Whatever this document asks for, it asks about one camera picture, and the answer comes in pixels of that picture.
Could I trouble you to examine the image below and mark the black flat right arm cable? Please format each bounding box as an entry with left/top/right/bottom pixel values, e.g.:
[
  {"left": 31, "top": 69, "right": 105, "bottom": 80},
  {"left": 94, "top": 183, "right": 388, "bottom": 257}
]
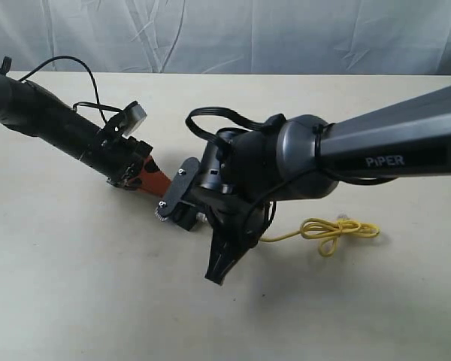
[{"left": 185, "top": 107, "right": 275, "bottom": 141}]

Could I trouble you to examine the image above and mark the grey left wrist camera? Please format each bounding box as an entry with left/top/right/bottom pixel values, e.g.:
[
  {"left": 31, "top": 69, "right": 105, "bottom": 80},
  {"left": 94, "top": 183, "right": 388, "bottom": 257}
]
[{"left": 107, "top": 101, "right": 147, "bottom": 136}]

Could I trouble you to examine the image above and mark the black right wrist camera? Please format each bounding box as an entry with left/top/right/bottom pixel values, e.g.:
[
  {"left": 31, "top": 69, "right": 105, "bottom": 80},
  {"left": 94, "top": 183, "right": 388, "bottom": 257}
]
[{"left": 155, "top": 157, "right": 201, "bottom": 225}]

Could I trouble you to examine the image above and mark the white wrinkled backdrop curtain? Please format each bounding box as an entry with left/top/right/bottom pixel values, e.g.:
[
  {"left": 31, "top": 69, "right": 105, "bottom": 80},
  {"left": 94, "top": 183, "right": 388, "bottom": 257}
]
[{"left": 0, "top": 1, "right": 451, "bottom": 74}]

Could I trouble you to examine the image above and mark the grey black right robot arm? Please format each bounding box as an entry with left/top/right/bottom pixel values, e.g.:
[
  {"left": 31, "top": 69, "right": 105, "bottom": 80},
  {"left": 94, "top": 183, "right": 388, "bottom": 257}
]
[{"left": 186, "top": 85, "right": 451, "bottom": 284}]

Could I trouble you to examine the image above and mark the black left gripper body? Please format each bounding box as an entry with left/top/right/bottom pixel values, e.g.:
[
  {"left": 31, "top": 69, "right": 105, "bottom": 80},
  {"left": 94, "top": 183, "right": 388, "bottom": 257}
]
[{"left": 79, "top": 137, "right": 153, "bottom": 190}]

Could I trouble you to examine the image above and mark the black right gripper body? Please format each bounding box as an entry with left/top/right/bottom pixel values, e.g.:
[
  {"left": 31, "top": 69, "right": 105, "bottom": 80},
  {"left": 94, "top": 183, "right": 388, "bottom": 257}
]
[{"left": 204, "top": 195, "right": 274, "bottom": 286}]

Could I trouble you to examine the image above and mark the yellow ethernet cable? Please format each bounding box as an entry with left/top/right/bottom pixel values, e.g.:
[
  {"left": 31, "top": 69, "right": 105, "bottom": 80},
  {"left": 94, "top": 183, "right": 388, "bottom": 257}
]
[{"left": 197, "top": 213, "right": 382, "bottom": 259}]

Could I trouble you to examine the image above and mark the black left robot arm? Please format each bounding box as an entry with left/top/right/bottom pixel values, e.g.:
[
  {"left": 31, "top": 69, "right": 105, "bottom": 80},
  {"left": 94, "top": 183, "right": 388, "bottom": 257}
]
[{"left": 0, "top": 56, "right": 171, "bottom": 197}]

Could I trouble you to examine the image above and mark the small black box device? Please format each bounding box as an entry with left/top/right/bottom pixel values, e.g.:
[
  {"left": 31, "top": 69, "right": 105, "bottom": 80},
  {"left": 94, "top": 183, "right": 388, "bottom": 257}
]
[{"left": 172, "top": 202, "right": 207, "bottom": 231}]

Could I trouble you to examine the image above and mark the black left camera cable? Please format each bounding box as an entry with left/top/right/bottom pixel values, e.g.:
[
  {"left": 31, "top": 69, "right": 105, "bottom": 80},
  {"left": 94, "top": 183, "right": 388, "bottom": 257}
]
[{"left": 17, "top": 56, "right": 123, "bottom": 125}]

